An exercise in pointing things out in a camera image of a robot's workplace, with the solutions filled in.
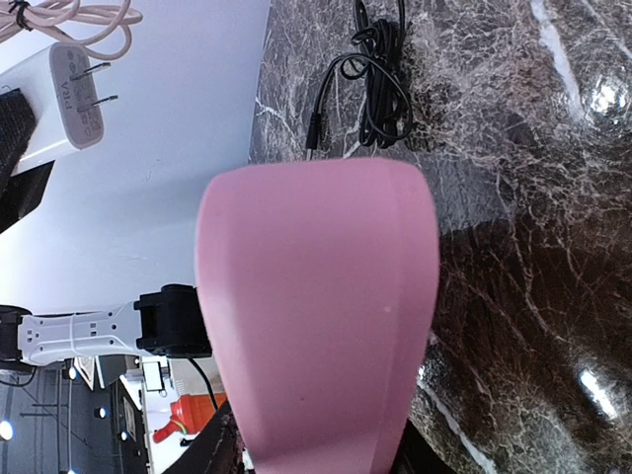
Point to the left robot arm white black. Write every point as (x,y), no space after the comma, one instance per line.
(164,323)

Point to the pink triangular power socket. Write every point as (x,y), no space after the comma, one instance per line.
(317,283)

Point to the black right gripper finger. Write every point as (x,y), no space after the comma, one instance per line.
(217,449)

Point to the orange box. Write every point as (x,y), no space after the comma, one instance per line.
(189,415)

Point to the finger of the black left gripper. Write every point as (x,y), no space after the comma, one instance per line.
(20,194)

